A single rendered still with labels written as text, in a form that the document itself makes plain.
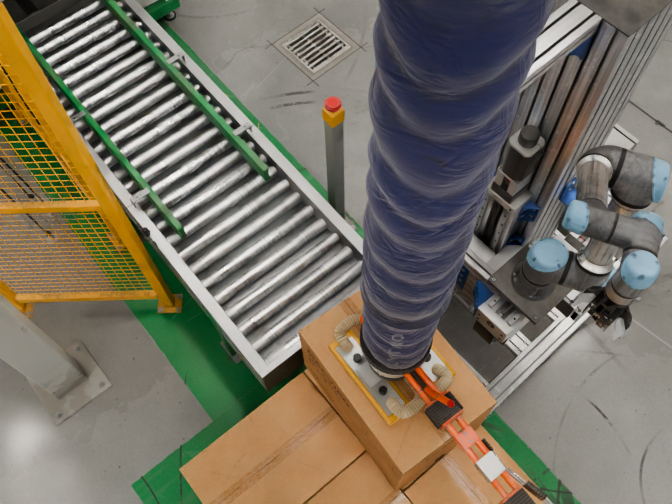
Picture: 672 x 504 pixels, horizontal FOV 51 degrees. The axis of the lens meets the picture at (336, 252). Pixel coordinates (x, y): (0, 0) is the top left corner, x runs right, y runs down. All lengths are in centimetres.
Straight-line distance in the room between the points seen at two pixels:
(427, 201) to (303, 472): 172
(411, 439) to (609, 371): 149
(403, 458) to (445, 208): 128
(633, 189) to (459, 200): 93
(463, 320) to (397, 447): 109
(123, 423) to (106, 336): 45
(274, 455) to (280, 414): 16
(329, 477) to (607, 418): 142
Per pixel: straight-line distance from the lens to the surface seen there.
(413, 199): 124
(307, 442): 280
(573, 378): 358
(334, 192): 335
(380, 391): 237
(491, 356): 329
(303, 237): 309
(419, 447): 239
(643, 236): 175
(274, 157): 326
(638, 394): 366
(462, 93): 100
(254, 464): 280
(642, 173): 209
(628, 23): 186
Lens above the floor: 328
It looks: 64 degrees down
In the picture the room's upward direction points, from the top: 2 degrees counter-clockwise
